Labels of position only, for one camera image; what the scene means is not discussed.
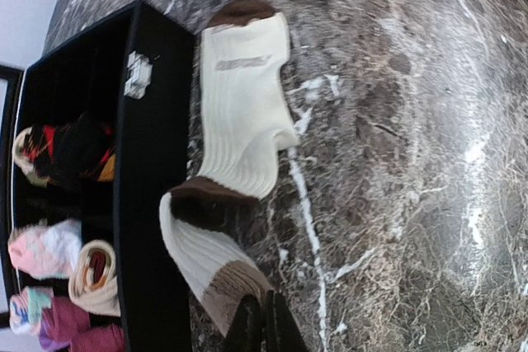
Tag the beige rolled sock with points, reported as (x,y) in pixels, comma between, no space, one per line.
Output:
(93,285)

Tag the black glass-lid sock box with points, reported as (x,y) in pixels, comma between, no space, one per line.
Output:
(132,71)

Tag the black red yellow argyle sock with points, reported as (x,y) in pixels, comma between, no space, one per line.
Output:
(67,154)

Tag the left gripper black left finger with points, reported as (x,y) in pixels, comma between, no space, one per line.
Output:
(245,331)

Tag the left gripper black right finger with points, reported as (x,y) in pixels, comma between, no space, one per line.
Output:
(282,332)

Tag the magenta rolled sock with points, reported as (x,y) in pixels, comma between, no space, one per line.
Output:
(65,325)

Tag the white brown striped sock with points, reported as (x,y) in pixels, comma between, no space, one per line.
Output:
(245,123)

